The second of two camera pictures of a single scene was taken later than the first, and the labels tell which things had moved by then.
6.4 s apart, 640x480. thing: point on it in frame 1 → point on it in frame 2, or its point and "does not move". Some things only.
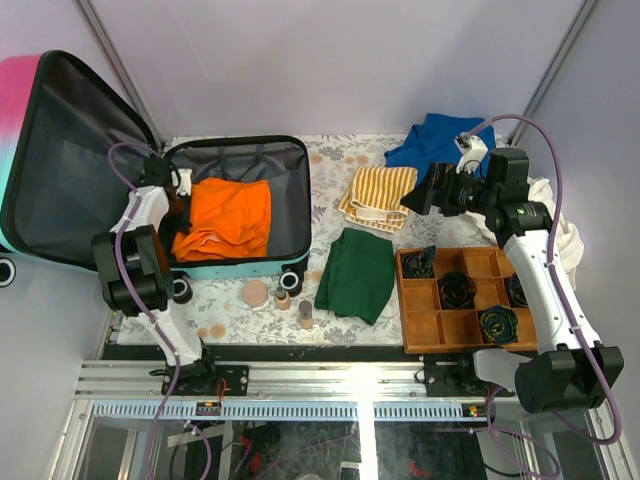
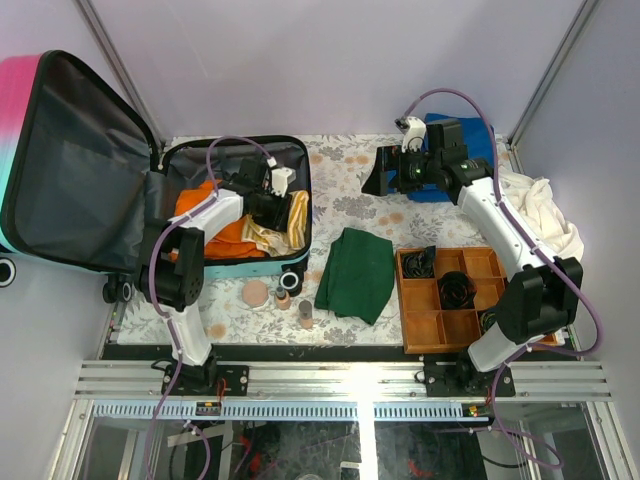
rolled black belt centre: [457, 290] does not move
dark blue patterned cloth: [419, 263] does not move
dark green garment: [357, 279] does not move
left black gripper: [179, 225] → [277, 219]
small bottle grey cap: [305, 315] does not move
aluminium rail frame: [131, 391] does not move
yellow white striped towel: [372, 200] → [276, 243]
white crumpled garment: [568, 241] does not move
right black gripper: [443, 178] → [390, 157]
